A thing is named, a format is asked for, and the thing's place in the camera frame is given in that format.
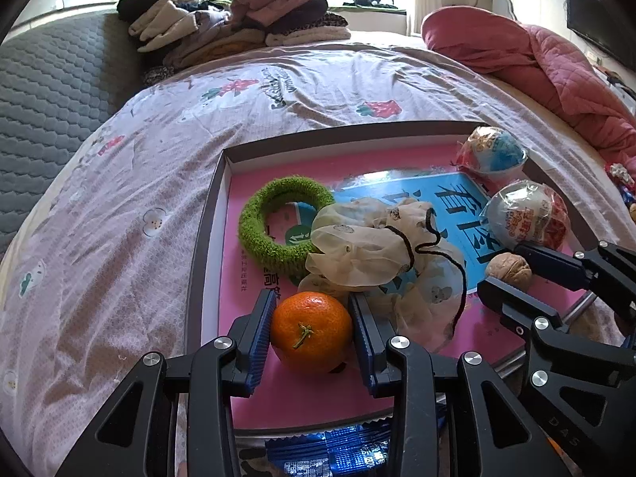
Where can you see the dark clothes on windowsill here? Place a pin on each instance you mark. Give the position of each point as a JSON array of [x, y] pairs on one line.
[[370, 1]]

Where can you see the blue wrapped candy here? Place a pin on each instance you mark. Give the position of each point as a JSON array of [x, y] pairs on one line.
[[632, 206]]

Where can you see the pink shallow box tray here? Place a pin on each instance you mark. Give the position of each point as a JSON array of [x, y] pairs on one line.
[[203, 258]]

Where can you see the green fuzzy scrunchie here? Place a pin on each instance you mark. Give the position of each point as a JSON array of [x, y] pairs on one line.
[[248, 228]]

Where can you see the grey quilted headboard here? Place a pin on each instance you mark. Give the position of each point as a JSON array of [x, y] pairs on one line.
[[49, 89]]

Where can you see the blue snack packet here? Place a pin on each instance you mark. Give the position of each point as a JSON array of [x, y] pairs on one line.
[[323, 452]]

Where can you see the blue and white egg toy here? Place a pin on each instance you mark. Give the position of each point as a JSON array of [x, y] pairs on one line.
[[502, 154]]

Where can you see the pink and blue picture book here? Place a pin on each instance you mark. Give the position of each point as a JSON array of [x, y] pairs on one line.
[[278, 169]]

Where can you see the pile of folded clothes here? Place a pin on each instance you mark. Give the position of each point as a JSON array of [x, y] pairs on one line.
[[223, 25]]

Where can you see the small orange mandarin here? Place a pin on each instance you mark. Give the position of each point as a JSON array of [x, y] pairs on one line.
[[318, 318]]

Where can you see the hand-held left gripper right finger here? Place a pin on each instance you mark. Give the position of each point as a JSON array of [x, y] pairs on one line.
[[363, 343]]

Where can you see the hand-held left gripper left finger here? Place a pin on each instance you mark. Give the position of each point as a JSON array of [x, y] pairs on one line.
[[261, 343]]

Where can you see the colourful candy packet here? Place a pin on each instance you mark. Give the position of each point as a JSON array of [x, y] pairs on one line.
[[618, 176]]

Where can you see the walnut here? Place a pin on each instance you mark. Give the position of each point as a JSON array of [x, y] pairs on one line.
[[507, 268]]

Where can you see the pink quilted blanket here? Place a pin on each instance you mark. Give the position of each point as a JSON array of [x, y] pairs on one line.
[[521, 54]]

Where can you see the cream sheer scrunchie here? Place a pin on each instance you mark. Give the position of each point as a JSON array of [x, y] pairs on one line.
[[357, 243]]

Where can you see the red egg toy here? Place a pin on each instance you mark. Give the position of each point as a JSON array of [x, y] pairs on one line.
[[531, 218]]

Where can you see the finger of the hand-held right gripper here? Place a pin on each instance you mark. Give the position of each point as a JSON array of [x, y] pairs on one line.
[[551, 263], [516, 303]]

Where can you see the black television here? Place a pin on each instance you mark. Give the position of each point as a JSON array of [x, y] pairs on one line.
[[596, 20]]

